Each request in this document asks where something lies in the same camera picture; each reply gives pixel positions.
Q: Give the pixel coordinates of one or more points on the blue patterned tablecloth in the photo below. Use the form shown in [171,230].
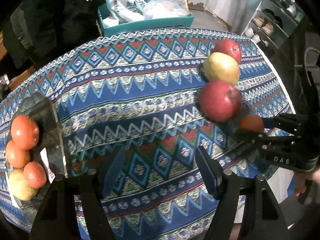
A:
[140,100]

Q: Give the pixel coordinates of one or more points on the wooden drawer box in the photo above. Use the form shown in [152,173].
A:
[22,77]

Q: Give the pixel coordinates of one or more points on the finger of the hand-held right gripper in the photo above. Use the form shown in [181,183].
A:
[267,123]
[252,137]

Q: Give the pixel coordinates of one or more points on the large orange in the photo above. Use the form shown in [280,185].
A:
[25,132]
[17,154]

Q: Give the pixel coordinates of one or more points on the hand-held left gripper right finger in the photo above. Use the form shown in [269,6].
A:
[207,172]

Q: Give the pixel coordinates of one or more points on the red apple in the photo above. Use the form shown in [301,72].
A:
[228,50]
[221,101]

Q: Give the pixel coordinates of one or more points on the white rice bag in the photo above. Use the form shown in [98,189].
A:
[120,7]

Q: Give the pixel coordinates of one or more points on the small tangerine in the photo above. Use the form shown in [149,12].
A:
[251,123]
[35,178]

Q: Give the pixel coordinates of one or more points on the clear plastic bag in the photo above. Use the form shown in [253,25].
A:
[165,7]

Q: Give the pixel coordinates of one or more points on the yellow pear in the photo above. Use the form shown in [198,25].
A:
[21,187]
[221,68]

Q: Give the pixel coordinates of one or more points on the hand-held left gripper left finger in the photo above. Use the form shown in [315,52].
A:
[116,170]

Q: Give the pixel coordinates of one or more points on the black jacket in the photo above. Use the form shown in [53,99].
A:
[62,17]

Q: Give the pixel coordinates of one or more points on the teal plastic crate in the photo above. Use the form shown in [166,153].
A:
[150,26]

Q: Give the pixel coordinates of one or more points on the glass bowl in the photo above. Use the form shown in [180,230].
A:
[42,115]

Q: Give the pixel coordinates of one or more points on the person's right hand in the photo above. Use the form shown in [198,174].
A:
[298,183]

